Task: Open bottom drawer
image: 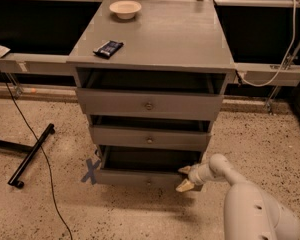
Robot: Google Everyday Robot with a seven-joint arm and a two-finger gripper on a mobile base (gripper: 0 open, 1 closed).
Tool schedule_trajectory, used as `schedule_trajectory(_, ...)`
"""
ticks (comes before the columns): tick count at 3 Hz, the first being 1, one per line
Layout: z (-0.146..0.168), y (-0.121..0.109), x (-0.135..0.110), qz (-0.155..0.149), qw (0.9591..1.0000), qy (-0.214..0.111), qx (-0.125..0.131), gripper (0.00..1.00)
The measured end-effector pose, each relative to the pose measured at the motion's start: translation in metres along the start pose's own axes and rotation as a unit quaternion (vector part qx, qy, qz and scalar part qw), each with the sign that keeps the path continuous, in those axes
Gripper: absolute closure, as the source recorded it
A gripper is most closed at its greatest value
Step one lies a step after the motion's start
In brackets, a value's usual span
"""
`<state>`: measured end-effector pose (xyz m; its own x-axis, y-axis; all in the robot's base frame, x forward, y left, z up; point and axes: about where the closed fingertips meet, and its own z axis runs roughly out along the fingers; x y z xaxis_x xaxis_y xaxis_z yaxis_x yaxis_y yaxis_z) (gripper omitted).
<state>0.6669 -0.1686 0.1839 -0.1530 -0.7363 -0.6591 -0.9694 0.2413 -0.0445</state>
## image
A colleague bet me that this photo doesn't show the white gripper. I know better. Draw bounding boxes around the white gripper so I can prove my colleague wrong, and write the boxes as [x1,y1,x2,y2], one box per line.
[176,164,212,193]

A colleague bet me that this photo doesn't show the grey bottom drawer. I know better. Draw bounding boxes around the grey bottom drawer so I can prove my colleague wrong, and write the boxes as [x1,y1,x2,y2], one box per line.
[95,145,203,190]

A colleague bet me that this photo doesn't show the grey drawer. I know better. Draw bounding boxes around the grey drawer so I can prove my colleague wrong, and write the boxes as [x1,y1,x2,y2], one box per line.
[89,126,211,151]
[76,88,223,121]
[95,145,203,190]

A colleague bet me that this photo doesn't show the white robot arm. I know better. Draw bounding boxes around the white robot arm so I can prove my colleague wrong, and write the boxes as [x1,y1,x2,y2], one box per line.
[176,154,300,240]

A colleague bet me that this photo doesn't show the grey middle drawer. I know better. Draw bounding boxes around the grey middle drawer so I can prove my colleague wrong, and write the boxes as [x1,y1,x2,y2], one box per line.
[89,126,211,151]

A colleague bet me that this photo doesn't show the grey top drawer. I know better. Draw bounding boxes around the grey top drawer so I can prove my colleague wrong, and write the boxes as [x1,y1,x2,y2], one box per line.
[76,88,223,121]

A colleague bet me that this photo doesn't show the grey drawer cabinet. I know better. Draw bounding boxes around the grey drawer cabinet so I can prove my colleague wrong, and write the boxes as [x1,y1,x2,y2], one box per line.
[67,0,238,179]

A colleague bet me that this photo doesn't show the blue tape cross mark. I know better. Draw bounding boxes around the blue tape cross mark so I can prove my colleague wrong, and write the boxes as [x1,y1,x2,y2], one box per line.
[81,158,100,185]

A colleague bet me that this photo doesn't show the dark blue snack packet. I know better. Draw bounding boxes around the dark blue snack packet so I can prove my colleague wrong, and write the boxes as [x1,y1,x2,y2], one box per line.
[93,40,124,59]

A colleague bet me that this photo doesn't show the black wheeled stand base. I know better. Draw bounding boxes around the black wheeled stand base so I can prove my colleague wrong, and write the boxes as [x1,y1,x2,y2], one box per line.
[0,124,55,189]

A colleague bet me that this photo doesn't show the white ceramic bowl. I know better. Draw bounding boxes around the white ceramic bowl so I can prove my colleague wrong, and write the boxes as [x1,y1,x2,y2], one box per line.
[109,0,142,20]

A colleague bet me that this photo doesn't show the grey metal rail frame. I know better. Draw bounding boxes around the grey metal rail frame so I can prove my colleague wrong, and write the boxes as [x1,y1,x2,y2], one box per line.
[0,0,300,88]

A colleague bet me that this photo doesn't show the black floor cable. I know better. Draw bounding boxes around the black floor cable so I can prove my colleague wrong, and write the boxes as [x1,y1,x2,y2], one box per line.
[0,51,74,240]

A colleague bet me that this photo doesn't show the white cable on rail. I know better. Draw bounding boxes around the white cable on rail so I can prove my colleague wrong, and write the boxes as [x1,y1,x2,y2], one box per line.
[238,0,298,88]

